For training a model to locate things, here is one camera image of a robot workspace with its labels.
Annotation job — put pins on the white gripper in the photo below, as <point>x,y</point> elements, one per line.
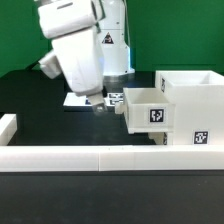
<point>81,60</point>

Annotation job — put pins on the white drawer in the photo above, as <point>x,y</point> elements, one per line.
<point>161,138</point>
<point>146,110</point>

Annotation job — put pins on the white drawer cabinet box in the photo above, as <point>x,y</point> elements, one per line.
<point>198,97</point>

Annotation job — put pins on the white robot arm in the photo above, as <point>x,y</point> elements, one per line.
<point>58,18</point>

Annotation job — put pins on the white marker sheet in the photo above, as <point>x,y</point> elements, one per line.
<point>71,100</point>

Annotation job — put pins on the white left fence block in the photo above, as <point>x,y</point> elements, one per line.
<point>8,127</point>

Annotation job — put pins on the white front fence wall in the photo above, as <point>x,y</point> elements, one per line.
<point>110,158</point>

